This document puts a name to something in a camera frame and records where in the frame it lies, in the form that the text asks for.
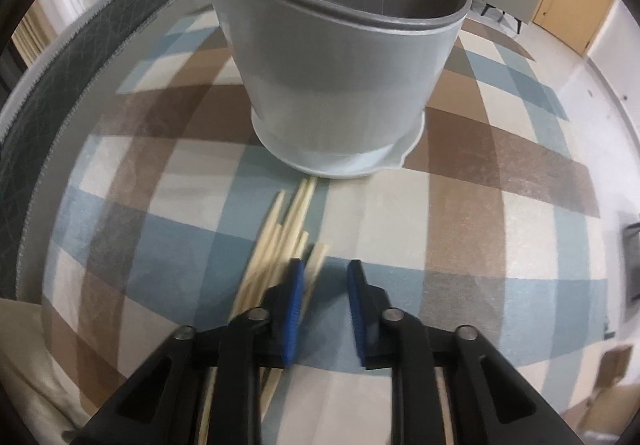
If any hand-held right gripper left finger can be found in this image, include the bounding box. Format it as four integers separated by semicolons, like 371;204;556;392
62;259;306;445

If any pile of pale chopsticks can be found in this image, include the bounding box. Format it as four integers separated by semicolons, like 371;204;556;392
197;176;328;445

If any beige curtain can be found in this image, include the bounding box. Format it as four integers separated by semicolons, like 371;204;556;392
10;2;53;68

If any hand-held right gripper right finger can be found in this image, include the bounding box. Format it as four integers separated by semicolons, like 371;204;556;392
347;259;583;445

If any dark flat object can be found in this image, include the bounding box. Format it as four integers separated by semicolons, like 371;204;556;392
620;220;640;311

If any dark grey quilted mattress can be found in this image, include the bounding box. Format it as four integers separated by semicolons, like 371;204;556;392
0;0;181;298

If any checked rug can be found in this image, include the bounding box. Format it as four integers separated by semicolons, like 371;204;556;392
40;8;608;445

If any grey white utensil holder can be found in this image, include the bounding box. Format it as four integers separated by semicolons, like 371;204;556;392
182;0;473;181

